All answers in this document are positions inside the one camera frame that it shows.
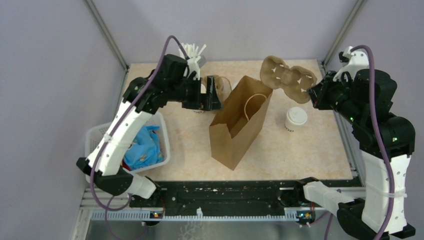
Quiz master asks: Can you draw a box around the blue snack bag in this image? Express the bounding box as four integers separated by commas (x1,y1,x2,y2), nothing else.
123,125,164,171

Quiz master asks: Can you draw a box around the white paper straws bundle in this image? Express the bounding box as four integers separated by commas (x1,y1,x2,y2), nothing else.
181,43,207,59

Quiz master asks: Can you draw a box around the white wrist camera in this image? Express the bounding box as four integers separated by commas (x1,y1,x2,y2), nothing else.
332,46,369,82
187,55,207,80

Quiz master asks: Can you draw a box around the stack of white paper cups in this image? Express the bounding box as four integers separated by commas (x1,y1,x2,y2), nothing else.
192,109,205,114

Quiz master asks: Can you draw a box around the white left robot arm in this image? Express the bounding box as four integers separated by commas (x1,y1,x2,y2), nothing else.
76,54,222,207

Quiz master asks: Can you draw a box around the brown paper bag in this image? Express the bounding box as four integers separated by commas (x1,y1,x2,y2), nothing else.
209,75,273,171

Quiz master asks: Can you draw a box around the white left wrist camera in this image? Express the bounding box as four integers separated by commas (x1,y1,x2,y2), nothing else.
187,55,207,80

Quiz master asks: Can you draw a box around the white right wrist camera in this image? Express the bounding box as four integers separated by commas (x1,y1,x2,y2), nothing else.
332,46,369,82

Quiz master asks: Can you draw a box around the single brown pulp cup carrier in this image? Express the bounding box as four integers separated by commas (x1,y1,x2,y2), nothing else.
259,55,317,104

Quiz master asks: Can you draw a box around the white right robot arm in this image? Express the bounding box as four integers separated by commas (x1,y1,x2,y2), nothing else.
293,69,416,240

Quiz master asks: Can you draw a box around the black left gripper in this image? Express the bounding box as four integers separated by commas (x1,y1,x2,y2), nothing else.
168,74,223,110

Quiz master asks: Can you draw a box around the white plastic basket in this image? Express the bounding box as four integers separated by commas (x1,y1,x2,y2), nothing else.
85,111,171,184

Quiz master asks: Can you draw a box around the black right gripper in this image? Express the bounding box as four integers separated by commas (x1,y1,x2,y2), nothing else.
306,69,362,125

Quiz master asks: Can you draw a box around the aluminium frame rail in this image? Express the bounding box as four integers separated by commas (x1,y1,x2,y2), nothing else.
71,187,392,240

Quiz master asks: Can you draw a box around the white paper coffee cup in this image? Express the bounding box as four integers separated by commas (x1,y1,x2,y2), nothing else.
284,106,308,133

